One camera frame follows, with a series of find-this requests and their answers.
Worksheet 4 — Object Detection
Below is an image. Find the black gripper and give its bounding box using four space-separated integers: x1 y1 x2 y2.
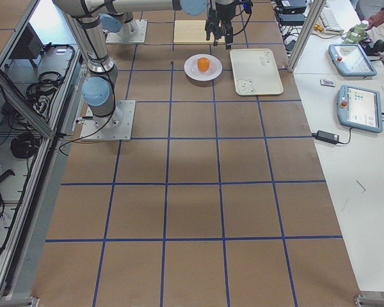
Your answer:
214 0 237 22

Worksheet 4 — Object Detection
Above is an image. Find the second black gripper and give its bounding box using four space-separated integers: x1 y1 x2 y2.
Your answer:
205 8 233 50

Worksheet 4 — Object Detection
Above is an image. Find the white round plate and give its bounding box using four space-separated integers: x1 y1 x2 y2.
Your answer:
184 54 223 81

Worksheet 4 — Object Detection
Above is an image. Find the orange fruit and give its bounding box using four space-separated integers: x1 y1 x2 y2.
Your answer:
196 57 211 72

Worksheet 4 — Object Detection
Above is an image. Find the cream bear tray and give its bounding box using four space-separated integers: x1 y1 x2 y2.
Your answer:
230 49 284 96

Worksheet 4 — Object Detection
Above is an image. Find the wooden cutting board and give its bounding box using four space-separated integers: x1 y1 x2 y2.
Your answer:
173 20 214 45

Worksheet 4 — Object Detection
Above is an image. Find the white keyboard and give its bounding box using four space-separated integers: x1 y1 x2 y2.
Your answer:
319 6 344 35

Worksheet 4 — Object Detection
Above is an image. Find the small printed card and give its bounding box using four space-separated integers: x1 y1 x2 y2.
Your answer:
320 79 335 87

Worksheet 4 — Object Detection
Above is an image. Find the upper teach pendant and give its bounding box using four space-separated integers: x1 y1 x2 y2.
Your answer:
328 44 377 77

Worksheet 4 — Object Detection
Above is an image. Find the teach pendant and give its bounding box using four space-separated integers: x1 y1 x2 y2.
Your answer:
337 85 383 133
328 44 377 77

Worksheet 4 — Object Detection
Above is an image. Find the black power adapter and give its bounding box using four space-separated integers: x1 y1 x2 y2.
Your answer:
312 130 339 145

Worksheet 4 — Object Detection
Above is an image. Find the lower teach pendant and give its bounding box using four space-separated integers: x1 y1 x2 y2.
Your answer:
337 85 383 133

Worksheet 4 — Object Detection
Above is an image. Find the aluminium frame post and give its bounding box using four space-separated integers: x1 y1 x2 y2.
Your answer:
287 0 326 73

